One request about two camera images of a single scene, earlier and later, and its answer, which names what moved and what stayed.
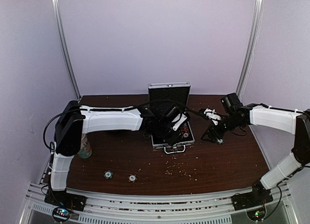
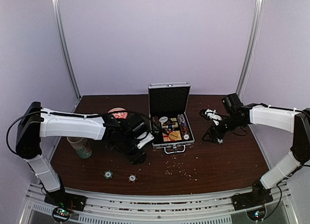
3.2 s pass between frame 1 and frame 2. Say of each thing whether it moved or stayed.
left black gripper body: moved
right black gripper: stayed
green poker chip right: stayed
